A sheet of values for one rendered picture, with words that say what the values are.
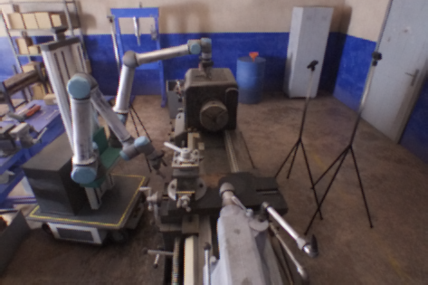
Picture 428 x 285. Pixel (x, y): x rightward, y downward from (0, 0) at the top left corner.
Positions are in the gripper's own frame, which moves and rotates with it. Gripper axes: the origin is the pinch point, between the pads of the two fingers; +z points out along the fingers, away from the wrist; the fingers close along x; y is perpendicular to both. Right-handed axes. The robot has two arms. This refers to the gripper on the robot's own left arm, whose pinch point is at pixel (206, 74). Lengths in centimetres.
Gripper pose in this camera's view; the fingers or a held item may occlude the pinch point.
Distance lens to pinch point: 243.9
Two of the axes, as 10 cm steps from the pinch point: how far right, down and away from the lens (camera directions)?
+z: 0.0, 8.8, 4.7
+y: 6.3, 3.6, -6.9
